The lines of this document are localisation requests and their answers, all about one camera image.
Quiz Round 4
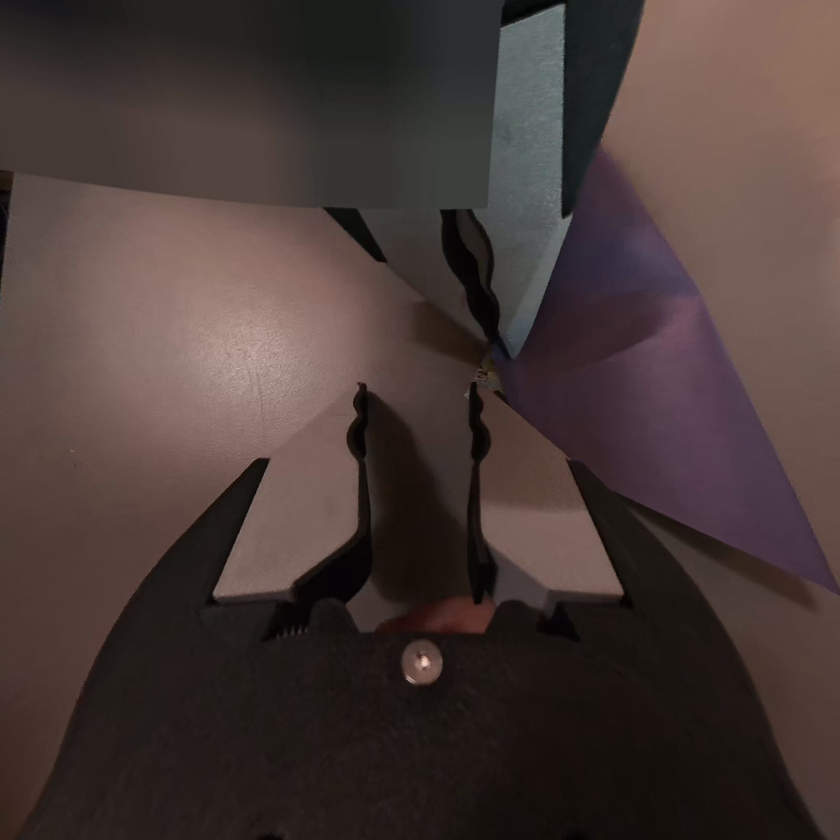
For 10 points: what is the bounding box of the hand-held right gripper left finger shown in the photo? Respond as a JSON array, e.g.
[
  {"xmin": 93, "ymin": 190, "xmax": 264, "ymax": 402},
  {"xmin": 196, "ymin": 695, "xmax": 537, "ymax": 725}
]
[{"xmin": 211, "ymin": 382, "xmax": 376, "ymax": 606}]

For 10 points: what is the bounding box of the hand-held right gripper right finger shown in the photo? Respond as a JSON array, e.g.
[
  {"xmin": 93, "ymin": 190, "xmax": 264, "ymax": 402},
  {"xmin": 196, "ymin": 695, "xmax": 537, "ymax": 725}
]
[{"xmin": 462, "ymin": 382, "xmax": 626, "ymax": 616}]

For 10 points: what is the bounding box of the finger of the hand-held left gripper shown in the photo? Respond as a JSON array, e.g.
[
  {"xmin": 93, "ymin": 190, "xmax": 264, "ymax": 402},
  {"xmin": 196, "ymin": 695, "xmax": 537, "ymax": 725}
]
[
  {"xmin": 453, "ymin": 5, "xmax": 574, "ymax": 360},
  {"xmin": 360, "ymin": 209, "xmax": 492, "ymax": 343}
]

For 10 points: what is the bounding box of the purple paper sheet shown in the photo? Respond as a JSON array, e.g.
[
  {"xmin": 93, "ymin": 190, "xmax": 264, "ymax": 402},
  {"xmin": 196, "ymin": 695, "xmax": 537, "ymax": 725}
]
[{"xmin": 474, "ymin": 146, "xmax": 840, "ymax": 597}]

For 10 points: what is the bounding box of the person's right hand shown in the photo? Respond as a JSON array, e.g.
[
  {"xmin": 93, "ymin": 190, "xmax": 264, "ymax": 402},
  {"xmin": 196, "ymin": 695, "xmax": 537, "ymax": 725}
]
[{"xmin": 379, "ymin": 596, "xmax": 497, "ymax": 635}]

